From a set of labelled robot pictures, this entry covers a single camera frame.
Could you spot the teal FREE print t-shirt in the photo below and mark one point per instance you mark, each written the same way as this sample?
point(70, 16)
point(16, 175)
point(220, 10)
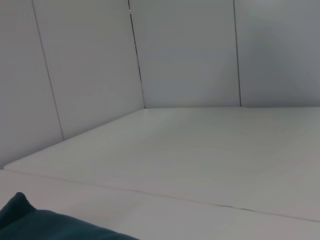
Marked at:
point(37, 225)

